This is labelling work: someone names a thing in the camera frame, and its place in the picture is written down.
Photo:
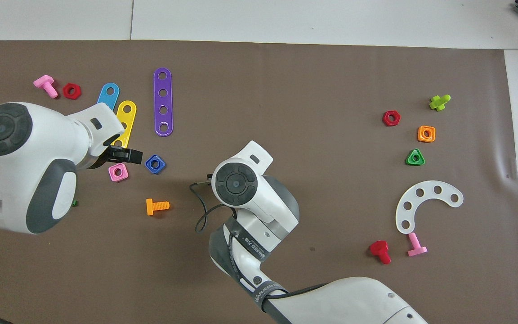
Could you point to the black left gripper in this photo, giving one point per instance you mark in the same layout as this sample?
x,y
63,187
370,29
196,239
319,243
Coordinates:
x,y
113,154

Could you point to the blue square plastic nut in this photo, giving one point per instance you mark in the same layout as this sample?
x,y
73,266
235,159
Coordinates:
x,y
149,164

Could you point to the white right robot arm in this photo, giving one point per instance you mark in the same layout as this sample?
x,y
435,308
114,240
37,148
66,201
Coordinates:
x,y
250,198

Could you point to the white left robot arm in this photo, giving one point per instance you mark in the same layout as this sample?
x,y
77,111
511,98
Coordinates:
x,y
29,171

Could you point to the pink square plastic nut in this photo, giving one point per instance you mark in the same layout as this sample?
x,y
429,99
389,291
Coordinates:
x,y
112,175

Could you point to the yellow three-hole strip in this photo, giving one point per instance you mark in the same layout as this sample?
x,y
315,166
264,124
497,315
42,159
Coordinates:
x,y
128,118

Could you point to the orange plastic bolt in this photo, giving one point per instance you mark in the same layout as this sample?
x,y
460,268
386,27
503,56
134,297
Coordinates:
x,y
156,206

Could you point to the blue two-hole strip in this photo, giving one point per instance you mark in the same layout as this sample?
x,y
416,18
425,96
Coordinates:
x,y
107,99

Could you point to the purple four-hole strip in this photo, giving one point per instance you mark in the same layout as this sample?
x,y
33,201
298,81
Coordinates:
x,y
163,101

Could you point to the red hexagonal plastic nut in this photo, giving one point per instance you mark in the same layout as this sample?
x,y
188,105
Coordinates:
x,y
65,91
385,118

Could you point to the pink plastic bolt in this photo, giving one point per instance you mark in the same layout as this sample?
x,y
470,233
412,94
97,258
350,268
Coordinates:
x,y
46,85
416,245

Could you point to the brown table mat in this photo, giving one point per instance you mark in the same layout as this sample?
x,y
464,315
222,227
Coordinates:
x,y
286,112

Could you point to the red plastic bolt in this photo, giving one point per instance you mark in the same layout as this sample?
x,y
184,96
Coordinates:
x,y
380,251

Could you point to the green triangular plastic nut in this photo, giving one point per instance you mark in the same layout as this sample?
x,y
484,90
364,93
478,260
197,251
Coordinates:
x,y
409,161

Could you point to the orange square plastic nut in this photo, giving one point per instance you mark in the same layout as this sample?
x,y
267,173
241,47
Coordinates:
x,y
420,134

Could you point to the white curved perforated plate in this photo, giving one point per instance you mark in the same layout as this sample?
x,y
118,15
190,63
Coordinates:
x,y
429,191

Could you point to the lime green plastic bolt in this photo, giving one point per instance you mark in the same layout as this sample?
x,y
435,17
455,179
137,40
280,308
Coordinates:
x,y
439,102

